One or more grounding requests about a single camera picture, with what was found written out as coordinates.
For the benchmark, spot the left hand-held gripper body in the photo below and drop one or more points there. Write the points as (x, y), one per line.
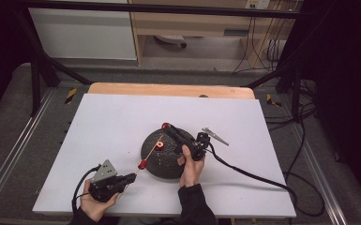
(104, 184)

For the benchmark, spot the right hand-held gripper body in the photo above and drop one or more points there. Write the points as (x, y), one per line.
(200, 148)

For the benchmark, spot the thin wooden skewer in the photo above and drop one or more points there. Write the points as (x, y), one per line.
(150, 153)

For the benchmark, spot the black round plate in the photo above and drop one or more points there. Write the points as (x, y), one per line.
(164, 165)

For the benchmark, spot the person's right hand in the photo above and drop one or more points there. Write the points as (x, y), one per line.
(192, 172)

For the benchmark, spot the person's left hand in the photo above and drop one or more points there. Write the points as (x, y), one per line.
(95, 209)

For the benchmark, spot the wooden table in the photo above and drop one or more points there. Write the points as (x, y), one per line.
(156, 90)

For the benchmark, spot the white board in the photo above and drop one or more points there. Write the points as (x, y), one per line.
(106, 125)

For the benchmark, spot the yellow black tape strip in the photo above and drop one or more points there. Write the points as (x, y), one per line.
(70, 96)
(272, 100)

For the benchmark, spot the white chair base with wheel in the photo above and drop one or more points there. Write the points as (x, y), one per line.
(170, 39)

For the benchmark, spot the light wooden desk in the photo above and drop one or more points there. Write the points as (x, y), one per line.
(193, 23)

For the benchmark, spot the white cabinet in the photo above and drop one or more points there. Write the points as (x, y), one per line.
(84, 34)

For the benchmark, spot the aluminium rail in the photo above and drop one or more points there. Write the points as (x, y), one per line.
(318, 175)
(18, 143)

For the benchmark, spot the black metal frame strut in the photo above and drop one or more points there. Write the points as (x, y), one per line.
(36, 84)
(295, 87)

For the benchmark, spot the black metal frame bar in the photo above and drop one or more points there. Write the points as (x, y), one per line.
(168, 8)

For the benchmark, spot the white wall socket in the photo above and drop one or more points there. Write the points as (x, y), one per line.
(258, 3)

